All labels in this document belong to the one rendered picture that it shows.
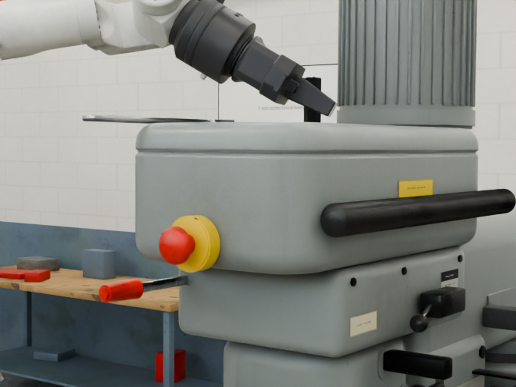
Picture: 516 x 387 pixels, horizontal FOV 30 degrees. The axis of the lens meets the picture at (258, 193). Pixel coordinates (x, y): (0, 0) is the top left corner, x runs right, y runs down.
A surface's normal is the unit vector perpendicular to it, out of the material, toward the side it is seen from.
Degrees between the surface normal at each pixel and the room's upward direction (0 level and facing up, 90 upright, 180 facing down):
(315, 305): 90
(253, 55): 90
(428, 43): 90
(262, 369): 90
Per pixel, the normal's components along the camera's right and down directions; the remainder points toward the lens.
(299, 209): 0.25, 0.05
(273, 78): -0.15, 0.05
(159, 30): -0.52, 0.80
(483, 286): 0.80, 0.04
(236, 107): -0.59, 0.04
